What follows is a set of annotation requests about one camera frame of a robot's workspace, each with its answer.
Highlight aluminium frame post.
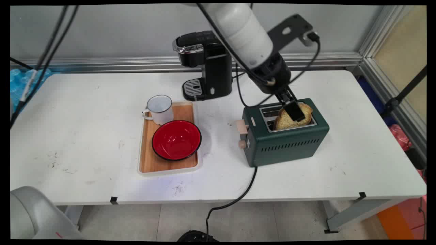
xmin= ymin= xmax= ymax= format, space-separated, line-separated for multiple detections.
xmin=356 ymin=5 xmax=427 ymax=164

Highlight black round floor object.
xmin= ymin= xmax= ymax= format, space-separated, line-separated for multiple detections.
xmin=177 ymin=230 xmax=220 ymax=242

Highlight white enamel mug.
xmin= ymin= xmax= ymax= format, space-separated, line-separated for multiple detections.
xmin=142 ymin=95 xmax=174 ymax=126

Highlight blue plastic bag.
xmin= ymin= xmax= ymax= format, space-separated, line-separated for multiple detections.
xmin=10 ymin=68 xmax=52 ymax=113

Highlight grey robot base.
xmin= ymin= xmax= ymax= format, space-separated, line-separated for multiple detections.
xmin=10 ymin=186 xmax=85 ymax=240

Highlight grey slanted table leg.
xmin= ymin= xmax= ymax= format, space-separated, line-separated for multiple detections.
xmin=322 ymin=199 xmax=406 ymax=234

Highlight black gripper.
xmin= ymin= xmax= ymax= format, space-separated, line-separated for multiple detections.
xmin=247 ymin=53 xmax=306 ymax=123

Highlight red plastic bag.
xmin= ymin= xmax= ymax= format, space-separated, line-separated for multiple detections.
xmin=389 ymin=124 xmax=412 ymax=152

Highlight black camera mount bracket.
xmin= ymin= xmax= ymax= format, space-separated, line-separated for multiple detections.
xmin=267 ymin=14 xmax=314 ymax=52

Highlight toasted bread slice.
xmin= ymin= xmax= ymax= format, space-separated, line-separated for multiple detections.
xmin=272 ymin=103 xmax=313 ymax=131

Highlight wooden tray with white rim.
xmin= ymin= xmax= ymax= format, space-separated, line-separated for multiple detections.
xmin=137 ymin=101 xmax=203 ymax=176

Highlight black tripod stand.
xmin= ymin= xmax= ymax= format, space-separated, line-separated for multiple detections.
xmin=379 ymin=66 xmax=427 ymax=118

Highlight orange floor block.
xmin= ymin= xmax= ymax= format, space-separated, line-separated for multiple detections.
xmin=376 ymin=204 xmax=415 ymax=240

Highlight red bowl with black rim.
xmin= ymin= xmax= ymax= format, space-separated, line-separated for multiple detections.
xmin=152 ymin=120 xmax=202 ymax=161

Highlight thin black rod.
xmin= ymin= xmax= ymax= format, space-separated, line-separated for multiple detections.
xmin=10 ymin=57 xmax=34 ymax=70

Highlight black coffee machine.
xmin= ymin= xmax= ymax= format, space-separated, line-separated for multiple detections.
xmin=172 ymin=31 xmax=234 ymax=102

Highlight black toaster power cable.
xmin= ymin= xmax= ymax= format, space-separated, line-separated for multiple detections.
xmin=205 ymin=166 xmax=258 ymax=239

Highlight long aluminium frame rail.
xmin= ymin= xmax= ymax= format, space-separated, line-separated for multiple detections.
xmin=19 ymin=52 xmax=363 ymax=74

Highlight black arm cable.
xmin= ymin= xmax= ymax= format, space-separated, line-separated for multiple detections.
xmin=197 ymin=3 xmax=321 ymax=108

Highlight small grey wrist camera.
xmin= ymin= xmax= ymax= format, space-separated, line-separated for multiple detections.
xmin=301 ymin=31 xmax=320 ymax=47

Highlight dark green toaster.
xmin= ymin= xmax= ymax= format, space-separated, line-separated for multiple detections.
xmin=243 ymin=98 xmax=330 ymax=168

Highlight beige toaster lever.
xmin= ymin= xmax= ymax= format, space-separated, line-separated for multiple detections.
xmin=236 ymin=119 xmax=250 ymax=135

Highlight grey upright table leg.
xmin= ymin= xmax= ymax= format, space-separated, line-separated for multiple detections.
xmin=56 ymin=205 xmax=84 ymax=230

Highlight black hanging cable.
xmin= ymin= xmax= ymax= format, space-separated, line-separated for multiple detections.
xmin=10 ymin=5 xmax=79 ymax=129
xmin=10 ymin=5 xmax=69 ymax=118

